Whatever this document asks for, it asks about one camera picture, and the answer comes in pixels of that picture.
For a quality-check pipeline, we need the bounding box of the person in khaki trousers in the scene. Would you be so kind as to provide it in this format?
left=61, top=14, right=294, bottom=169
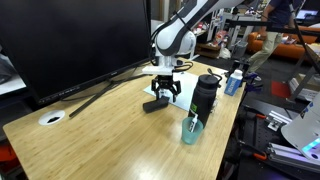
left=248, top=0, right=296, bottom=75

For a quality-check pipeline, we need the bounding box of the aluminium extrusion bar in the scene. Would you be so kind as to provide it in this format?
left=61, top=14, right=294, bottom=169
left=266, top=141, right=320, bottom=174

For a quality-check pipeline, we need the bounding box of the white black marker pen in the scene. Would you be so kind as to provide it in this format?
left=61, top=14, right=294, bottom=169
left=188, top=113, right=200, bottom=133

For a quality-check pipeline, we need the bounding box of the white device with cyan light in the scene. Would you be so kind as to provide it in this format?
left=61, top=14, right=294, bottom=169
left=280, top=99, right=320, bottom=164

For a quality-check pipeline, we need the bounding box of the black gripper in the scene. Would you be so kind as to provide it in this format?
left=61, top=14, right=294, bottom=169
left=151, top=74, right=183, bottom=103

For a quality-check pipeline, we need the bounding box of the orange sofa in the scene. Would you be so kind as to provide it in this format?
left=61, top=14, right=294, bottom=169
left=246, top=30, right=320, bottom=62

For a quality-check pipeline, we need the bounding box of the white whiteboard sheet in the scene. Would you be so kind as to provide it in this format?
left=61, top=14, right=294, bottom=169
left=143, top=71, right=201, bottom=113

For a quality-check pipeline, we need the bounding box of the blue white water carton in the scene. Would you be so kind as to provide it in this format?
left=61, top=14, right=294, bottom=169
left=223, top=68, right=244, bottom=97

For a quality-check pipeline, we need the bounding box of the black monitor stand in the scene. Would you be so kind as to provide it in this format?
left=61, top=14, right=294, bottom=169
left=68, top=69, right=158, bottom=119

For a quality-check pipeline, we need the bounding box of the blue spring clamp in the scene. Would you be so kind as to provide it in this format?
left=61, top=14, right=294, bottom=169
left=244, top=72, right=264, bottom=94

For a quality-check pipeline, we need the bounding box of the white desk cable grommet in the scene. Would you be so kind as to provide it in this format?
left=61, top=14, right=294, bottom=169
left=37, top=109, right=66, bottom=127

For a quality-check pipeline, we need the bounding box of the large black monitor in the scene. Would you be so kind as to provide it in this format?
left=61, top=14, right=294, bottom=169
left=0, top=0, right=154, bottom=106

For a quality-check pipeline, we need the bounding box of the silver metal bracket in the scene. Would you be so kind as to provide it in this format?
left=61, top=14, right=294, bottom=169
left=266, top=110, right=293, bottom=132

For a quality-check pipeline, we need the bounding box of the black water bottle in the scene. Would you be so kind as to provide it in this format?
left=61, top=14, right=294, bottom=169
left=187, top=68, right=223, bottom=129

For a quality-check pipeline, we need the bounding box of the black metal clamp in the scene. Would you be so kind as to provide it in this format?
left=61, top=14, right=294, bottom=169
left=227, top=58, right=251, bottom=80

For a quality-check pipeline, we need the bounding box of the black horizontal rig bar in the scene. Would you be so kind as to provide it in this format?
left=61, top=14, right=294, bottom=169
left=226, top=18, right=320, bottom=38

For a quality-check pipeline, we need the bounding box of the black foam duster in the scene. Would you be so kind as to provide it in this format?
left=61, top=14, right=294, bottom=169
left=142, top=96, right=170, bottom=114

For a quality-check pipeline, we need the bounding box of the grey waste bin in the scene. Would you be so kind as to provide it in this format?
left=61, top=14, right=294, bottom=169
left=231, top=40, right=249, bottom=60

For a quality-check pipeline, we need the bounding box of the black perforated workbench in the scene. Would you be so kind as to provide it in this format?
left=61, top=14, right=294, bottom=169
left=218, top=96, right=320, bottom=180

